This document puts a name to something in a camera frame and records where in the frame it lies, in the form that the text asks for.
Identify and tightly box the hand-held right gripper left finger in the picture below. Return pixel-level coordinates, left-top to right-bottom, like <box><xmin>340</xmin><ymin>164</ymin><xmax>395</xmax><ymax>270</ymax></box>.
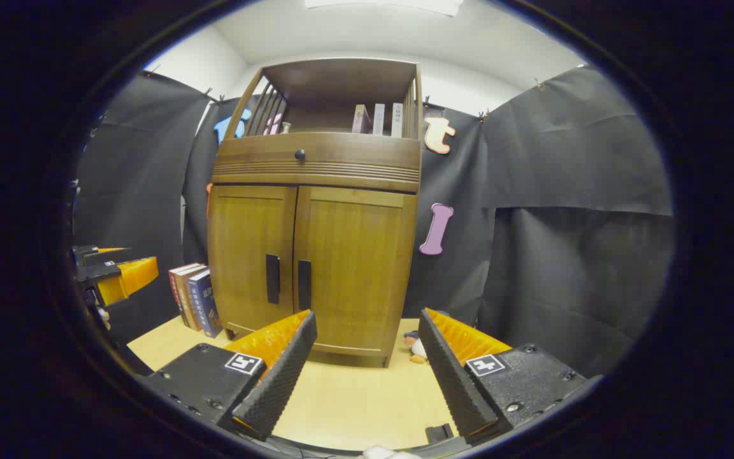
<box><xmin>141</xmin><ymin>310</ymin><xmax>318</xmax><ymax>442</ymax></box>

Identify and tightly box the ceiling light panel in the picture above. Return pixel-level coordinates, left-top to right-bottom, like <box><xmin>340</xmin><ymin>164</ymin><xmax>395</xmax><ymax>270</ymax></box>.
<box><xmin>303</xmin><ymin>0</ymin><xmax>464</xmax><ymax>17</ymax></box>

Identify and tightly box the wooden double-door shoe cabinet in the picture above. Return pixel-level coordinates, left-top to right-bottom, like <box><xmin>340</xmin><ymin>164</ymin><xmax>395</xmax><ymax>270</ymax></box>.
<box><xmin>206</xmin><ymin>57</ymin><xmax>424</xmax><ymax>369</ymax></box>

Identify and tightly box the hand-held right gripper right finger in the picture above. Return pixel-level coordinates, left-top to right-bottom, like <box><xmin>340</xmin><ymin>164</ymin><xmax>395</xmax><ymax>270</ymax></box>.
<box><xmin>418</xmin><ymin>308</ymin><xmax>591</xmax><ymax>446</ymax></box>

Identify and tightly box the blue book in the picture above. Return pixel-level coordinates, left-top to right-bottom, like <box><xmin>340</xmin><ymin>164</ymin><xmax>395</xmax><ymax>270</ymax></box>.
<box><xmin>187</xmin><ymin>268</ymin><xmax>223</xmax><ymax>339</ymax></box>

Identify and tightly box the wooden drawer with black knob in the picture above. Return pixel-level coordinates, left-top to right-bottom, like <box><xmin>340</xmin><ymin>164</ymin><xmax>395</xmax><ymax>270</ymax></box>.
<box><xmin>217</xmin><ymin>132</ymin><xmax>422</xmax><ymax>174</ymax></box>

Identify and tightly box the grey penguin plush toy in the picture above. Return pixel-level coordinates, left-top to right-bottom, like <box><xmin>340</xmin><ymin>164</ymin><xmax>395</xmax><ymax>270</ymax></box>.
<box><xmin>403</xmin><ymin>330</ymin><xmax>432</xmax><ymax>365</ymax></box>

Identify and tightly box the red and white book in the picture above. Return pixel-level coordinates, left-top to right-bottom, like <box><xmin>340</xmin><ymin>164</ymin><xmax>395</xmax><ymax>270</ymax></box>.
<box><xmin>168</xmin><ymin>263</ymin><xmax>193</xmax><ymax>326</ymax></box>

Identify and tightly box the black backdrop cloth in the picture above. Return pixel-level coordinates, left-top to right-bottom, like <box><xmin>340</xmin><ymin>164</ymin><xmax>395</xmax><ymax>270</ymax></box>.
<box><xmin>73</xmin><ymin>64</ymin><xmax>675</xmax><ymax>378</ymax></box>

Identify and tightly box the wooden shoe cabinet door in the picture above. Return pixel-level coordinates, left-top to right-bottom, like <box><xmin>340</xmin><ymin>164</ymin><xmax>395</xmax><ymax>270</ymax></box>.
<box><xmin>292</xmin><ymin>186</ymin><xmax>419</xmax><ymax>358</ymax></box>
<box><xmin>208</xmin><ymin>185</ymin><xmax>298</xmax><ymax>335</ymax></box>

